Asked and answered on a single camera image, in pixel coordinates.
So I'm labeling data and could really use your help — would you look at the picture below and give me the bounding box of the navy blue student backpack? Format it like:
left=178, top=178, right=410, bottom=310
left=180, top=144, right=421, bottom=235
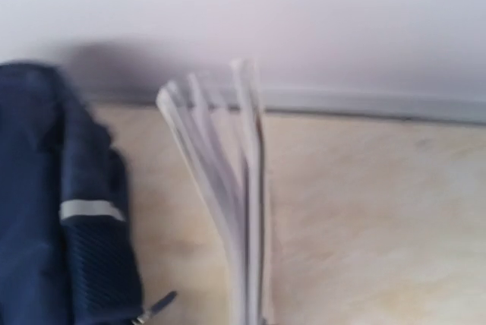
left=1, top=62, right=177, bottom=324

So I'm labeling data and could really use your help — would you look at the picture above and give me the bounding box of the colourful comic booklet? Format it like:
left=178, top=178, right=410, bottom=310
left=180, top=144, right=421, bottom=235
left=156, top=59, right=276, bottom=324

